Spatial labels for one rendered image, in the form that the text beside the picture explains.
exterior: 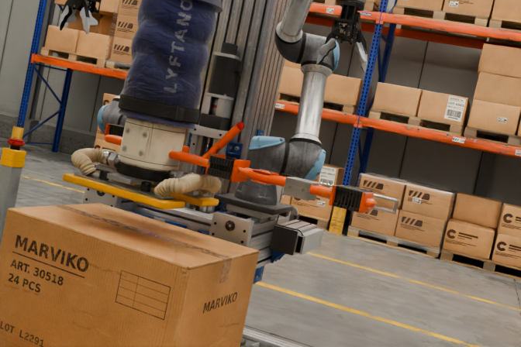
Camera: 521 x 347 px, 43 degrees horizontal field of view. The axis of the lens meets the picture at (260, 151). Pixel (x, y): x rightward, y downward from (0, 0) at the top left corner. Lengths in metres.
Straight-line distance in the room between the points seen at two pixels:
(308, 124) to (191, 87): 0.64
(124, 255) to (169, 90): 0.45
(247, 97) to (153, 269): 1.02
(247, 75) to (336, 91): 6.59
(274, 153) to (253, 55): 0.43
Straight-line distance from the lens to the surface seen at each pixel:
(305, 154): 2.26
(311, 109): 2.33
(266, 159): 2.24
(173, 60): 1.77
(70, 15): 2.47
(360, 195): 1.58
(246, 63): 2.48
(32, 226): 1.88
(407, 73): 10.22
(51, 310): 1.87
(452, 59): 10.19
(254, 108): 2.47
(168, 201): 1.70
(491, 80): 8.83
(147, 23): 1.81
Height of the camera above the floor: 1.33
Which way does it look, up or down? 3 degrees down
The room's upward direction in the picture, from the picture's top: 11 degrees clockwise
